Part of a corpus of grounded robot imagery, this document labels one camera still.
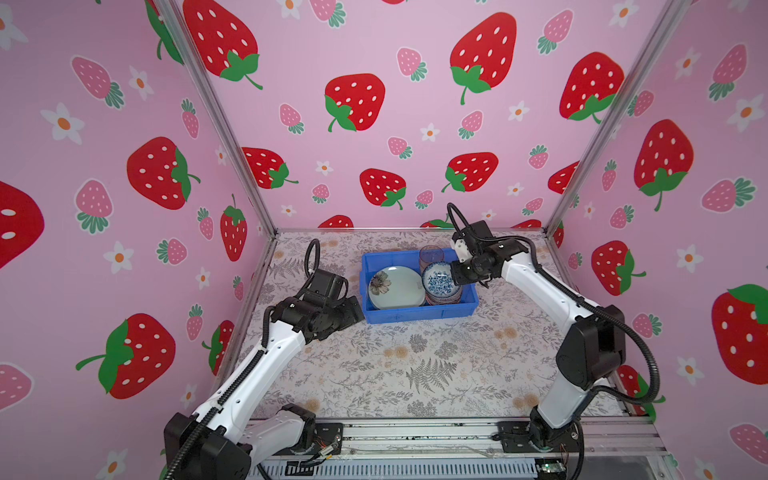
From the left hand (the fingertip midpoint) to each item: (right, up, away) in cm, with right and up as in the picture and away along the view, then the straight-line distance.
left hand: (353, 315), depth 79 cm
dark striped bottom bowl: (+23, +2, +12) cm, 26 cm away
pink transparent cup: (+23, +17, +21) cm, 35 cm away
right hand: (+29, +10, +9) cm, 32 cm away
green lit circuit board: (+50, -35, -8) cm, 61 cm away
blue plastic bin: (+4, +14, +26) cm, 30 cm away
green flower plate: (+12, +5, +26) cm, 29 cm away
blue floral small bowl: (+24, +9, +10) cm, 28 cm away
